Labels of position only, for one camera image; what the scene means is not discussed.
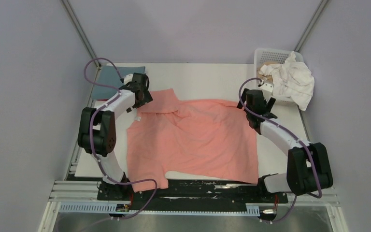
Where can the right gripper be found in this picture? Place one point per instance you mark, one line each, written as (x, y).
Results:
(268, 104)

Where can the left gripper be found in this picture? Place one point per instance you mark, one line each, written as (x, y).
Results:
(148, 98)

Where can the salmon pink t-shirt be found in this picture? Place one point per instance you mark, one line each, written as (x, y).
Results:
(200, 137)

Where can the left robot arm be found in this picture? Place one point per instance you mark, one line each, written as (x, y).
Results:
(97, 128)

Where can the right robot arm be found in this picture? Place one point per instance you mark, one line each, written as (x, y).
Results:
(308, 168)

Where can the beige crumpled t-shirt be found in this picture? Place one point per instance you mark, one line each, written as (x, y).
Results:
(266, 69)

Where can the folded grey-blue t-shirt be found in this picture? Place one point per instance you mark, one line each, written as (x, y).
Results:
(108, 76)

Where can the white crumpled t-shirt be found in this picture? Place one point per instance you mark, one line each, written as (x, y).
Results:
(295, 79)

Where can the white plastic laundry basket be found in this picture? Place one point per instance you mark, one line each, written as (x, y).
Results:
(269, 56)

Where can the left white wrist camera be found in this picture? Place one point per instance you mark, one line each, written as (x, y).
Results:
(127, 78)

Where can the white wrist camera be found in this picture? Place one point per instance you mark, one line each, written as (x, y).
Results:
(127, 78)
(267, 89)

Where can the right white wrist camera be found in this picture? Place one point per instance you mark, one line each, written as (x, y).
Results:
(267, 89)

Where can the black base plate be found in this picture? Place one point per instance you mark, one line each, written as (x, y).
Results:
(216, 195)

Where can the aluminium frame rail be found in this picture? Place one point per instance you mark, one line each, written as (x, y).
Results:
(74, 191)

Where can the white slotted cable duct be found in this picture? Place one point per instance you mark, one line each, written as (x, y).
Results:
(119, 209)

